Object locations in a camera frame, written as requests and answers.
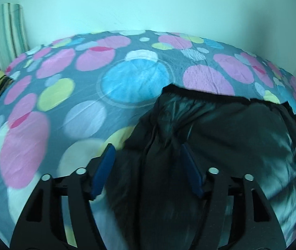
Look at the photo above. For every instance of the black puffer jacket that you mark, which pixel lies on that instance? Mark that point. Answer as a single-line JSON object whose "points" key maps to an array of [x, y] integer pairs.
{"points": [[228, 135]]}

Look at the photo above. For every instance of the striped padded headboard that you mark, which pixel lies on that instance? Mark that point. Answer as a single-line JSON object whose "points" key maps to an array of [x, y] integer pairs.
{"points": [[4, 31]]}

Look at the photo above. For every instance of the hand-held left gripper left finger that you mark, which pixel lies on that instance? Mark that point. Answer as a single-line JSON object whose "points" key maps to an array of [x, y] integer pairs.
{"points": [[102, 172]]}

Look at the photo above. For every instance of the bed with polka dot sheet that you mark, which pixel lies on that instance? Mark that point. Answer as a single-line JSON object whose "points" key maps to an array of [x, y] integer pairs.
{"points": [[59, 96]]}

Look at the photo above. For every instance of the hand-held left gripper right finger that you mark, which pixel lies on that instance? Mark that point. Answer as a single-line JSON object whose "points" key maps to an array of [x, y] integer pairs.
{"points": [[193, 172]]}

